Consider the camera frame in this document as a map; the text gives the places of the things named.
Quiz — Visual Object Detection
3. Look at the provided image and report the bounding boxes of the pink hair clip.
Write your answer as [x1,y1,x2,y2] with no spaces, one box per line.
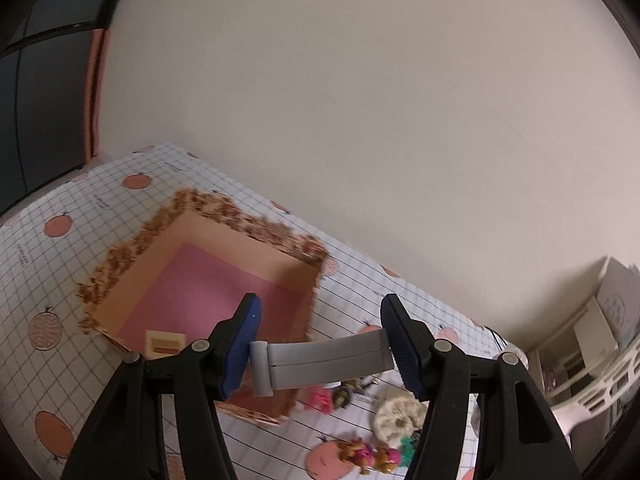
[306,386,335,415]

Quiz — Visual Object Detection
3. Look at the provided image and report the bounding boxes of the dark window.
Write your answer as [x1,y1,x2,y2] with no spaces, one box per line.
[0,0,136,216]

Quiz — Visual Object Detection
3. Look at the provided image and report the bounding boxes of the black hair clip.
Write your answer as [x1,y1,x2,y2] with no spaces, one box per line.
[332,382,377,408]

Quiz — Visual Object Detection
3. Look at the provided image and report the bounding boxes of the fluffy beige scrunchie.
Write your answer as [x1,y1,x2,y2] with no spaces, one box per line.
[374,396,428,448]

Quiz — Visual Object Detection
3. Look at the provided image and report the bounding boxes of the pink doll hair ties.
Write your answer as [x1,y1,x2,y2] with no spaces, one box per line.
[337,437,402,476]

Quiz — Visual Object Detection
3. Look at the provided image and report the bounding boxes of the white paper box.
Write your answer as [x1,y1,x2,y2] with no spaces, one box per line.
[597,265,640,346]

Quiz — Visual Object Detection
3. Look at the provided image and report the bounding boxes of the green hair tie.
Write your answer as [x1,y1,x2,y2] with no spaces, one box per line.
[397,434,423,463]

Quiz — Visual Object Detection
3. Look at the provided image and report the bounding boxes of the desktop with pomegranate grid tablecloth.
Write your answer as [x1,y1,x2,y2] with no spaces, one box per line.
[0,142,531,480]

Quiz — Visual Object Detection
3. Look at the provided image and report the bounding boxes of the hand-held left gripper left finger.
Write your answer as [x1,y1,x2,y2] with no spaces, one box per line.
[60,292,263,480]

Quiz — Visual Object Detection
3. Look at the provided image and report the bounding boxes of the floral cardboard box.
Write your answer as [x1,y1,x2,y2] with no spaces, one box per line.
[76,188,331,428]

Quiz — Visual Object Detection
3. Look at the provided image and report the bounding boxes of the grey folding case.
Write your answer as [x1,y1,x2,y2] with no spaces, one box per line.
[248,329,396,398]

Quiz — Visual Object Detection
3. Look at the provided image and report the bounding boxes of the beige card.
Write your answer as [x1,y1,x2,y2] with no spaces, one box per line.
[145,330,187,359]

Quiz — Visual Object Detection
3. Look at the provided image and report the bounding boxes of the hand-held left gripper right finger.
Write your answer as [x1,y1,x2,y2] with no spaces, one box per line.
[380,293,583,480]

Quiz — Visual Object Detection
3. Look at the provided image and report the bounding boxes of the orange-pink trim strip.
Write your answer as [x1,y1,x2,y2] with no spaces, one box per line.
[82,27,111,163]

